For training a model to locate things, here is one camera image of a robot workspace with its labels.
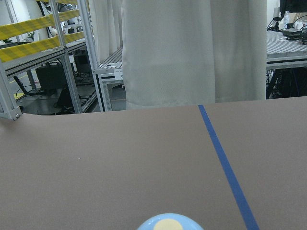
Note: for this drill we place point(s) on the aluminium frame rack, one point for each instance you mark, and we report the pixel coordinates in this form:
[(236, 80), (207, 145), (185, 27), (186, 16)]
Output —
[(62, 60)]

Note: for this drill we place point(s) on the white curtain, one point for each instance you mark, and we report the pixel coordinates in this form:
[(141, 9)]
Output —
[(183, 52)]

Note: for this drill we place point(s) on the blue tape grid lines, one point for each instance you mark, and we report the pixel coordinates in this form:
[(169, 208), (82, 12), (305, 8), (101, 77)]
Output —
[(241, 201)]

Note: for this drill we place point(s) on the brown paper table cover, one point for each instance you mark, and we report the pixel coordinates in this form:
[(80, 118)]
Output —
[(115, 170)]

